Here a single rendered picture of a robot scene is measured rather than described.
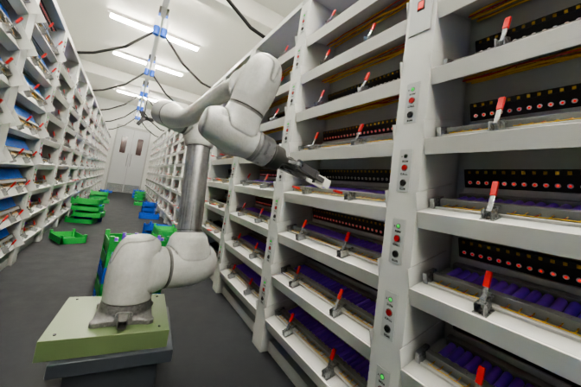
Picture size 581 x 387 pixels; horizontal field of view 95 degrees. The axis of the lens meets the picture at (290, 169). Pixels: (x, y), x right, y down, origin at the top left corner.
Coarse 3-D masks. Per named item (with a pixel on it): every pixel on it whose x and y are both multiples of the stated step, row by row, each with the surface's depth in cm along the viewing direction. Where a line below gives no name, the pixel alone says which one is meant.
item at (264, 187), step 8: (248, 176) 178; (256, 176) 199; (264, 176) 192; (272, 176) 181; (240, 184) 190; (248, 184) 178; (256, 184) 171; (264, 184) 154; (272, 184) 156; (240, 192) 180; (248, 192) 168; (256, 192) 158; (264, 192) 149; (272, 192) 140
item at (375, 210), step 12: (300, 180) 136; (288, 192) 129; (300, 192) 126; (300, 204) 119; (312, 204) 111; (324, 204) 104; (336, 204) 98; (348, 204) 93; (360, 204) 88; (372, 204) 85; (384, 204) 83; (372, 216) 84; (384, 216) 80
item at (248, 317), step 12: (228, 288) 183; (228, 300) 173; (240, 300) 166; (240, 312) 156; (252, 324) 142; (276, 348) 120; (276, 360) 119; (288, 360) 113; (288, 372) 110; (300, 372) 106; (300, 384) 103; (312, 384) 101
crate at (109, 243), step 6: (108, 234) 152; (114, 234) 155; (120, 234) 157; (126, 234) 159; (150, 234) 167; (156, 234) 169; (108, 240) 140; (120, 240) 157; (168, 240) 155; (108, 246) 137; (114, 246) 138
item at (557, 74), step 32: (544, 0) 72; (576, 0) 66; (480, 32) 85; (384, 64) 116; (576, 64) 64; (480, 96) 81; (352, 160) 123; (384, 160) 108; (480, 160) 78; (512, 160) 72; (544, 160) 66; (576, 160) 62
